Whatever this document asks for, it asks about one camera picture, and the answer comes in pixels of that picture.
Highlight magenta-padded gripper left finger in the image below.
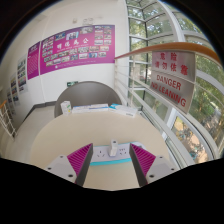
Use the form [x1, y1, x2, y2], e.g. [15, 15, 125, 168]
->
[44, 143, 94, 188]

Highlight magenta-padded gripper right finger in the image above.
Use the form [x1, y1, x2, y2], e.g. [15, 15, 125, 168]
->
[129, 143, 181, 188]

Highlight white power strip teal edge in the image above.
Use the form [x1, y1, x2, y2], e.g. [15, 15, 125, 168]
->
[89, 142, 148, 167]

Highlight small white green carton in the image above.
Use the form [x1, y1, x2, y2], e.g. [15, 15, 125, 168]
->
[60, 100, 72, 116]

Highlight flat white blue box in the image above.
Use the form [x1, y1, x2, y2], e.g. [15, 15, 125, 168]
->
[71, 103, 110, 114]

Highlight small white stair railing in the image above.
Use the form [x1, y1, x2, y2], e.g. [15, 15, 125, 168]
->
[0, 99, 18, 138]

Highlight metal warning sign red letters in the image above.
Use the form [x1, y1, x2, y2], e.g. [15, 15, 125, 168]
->
[149, 70, 195, 115]

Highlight grey curved-back chair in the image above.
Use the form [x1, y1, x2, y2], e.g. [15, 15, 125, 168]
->
[53, 81, 123, 118]

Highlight green exit sign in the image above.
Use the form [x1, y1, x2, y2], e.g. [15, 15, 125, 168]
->
[65, 80, 79, 88]

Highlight metal warning sign red characters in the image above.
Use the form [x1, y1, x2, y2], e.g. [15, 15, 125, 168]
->
[151, 49, 197, 84]

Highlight narrow magenta text poster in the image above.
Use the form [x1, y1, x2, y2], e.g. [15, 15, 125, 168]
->
[26, 41, 41, 81]

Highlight large magenta photo poster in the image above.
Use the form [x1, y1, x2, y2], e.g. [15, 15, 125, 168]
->
[39, 24, 116, 76]

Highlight white railing wooden handrail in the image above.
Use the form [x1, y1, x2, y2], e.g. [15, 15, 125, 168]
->
[114, 41, 224, 168]

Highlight white photo wall poster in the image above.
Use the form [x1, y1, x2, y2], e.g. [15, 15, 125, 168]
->
[9, 73, 19, 107]
[16, 56, 28, 94]

